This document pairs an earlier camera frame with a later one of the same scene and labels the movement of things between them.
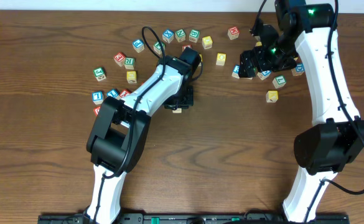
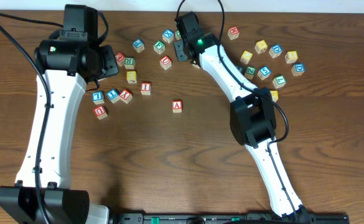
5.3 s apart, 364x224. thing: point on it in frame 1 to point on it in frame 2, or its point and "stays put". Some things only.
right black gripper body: [247, 63] to [179, 50]
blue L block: [98, 97] stays put
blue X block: [168, 35] stays put
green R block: [129, 63] stays put
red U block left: [96, 110] stays put
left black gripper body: [179, 101] to [109, 65]
